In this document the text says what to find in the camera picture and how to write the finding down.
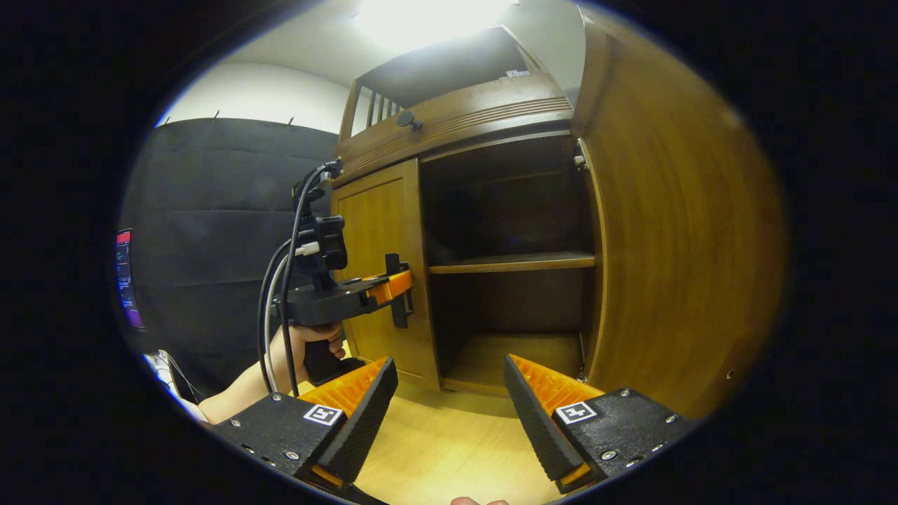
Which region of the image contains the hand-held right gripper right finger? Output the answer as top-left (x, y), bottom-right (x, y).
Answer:
top-left (504, 354), bottom-right (695, 494)

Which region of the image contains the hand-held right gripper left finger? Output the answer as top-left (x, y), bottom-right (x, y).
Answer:
top-left (214, 356), bottom-right (399, 492)

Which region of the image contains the black door handle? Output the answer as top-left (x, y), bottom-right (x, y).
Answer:
top-left (384, 254), bottom-right (415, 329)

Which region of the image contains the wooden shoe cabinet door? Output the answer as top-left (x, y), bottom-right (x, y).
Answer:
top-left (330, 159), bottom-right (441, 391)
top-left (572, 6), bottom-right (788, 420)

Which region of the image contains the wooden double-door shoe cabinet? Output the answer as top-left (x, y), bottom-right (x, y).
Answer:
top-left (330, 27), bottom-right (598, 397)

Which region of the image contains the wooden inner cabinet shelf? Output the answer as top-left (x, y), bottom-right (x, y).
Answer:
top-left (429, 251), bottom-right (597, 274)

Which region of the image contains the wooden ribbed cabinet drawer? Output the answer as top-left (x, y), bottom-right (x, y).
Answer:
top-left (335, 74), bottom-right (575, 187)

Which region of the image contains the black backdrop cloth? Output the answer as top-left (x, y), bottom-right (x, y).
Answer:
top-left (121, 118), bottom-right (341, 397)

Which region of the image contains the person's white garment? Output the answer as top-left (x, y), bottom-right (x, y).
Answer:
top-left (144, 351), bottom-right (210, 423)

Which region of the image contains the computer monitor screen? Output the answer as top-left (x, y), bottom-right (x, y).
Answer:
top-left (116, 230), bottom-right (146, 330)

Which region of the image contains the large ceiling light panel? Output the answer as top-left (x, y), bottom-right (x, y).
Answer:
top-left (354, 0), bottom-right (520, 51)

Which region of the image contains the white cable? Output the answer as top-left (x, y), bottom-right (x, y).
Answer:
top-left (264, 241), bottom-right (321, 393)

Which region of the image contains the black cable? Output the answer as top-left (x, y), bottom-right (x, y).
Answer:
top-left (256, 160), bottom-right (344, 397)

